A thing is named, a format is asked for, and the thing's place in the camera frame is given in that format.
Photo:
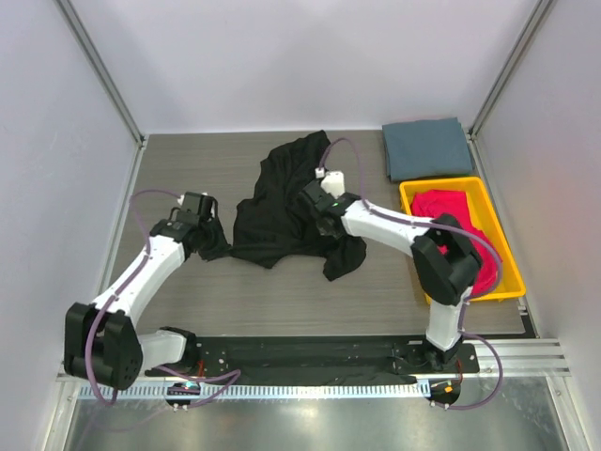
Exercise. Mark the black t-shirt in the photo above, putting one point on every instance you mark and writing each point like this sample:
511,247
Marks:
272,224

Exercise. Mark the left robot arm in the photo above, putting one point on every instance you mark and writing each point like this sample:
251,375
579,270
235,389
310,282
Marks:
101,341

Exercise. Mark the aluminium front rail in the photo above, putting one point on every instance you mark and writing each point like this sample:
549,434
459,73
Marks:
518,357

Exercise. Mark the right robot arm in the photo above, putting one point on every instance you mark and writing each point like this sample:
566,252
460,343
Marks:
444,258

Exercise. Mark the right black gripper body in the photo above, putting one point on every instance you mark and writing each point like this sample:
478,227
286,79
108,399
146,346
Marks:
322,228

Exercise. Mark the aluminium frame post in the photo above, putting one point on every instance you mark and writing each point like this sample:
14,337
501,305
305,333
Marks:
92,55
524,40

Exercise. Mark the folded grey-blue t-shirt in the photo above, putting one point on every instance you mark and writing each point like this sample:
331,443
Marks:
426,148

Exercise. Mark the left aluminium frame post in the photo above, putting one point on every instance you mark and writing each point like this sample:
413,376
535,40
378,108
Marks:
92,55

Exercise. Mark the right aluminium frame post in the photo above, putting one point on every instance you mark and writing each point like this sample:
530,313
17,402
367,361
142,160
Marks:
524,40

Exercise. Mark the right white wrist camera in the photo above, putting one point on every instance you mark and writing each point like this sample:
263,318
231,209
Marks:
332,182

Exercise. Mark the yellow plastic bin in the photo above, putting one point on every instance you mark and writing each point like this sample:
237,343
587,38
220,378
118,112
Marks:
484,217

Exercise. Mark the crumpled red t-shirt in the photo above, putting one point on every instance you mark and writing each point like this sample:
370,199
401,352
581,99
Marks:
434,203

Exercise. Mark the slotted grey cable duct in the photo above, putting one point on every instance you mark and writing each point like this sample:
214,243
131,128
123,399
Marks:
173,390

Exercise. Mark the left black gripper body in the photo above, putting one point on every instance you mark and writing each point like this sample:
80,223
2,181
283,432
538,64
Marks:
213,233

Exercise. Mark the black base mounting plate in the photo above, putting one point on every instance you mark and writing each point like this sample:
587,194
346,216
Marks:
321,360

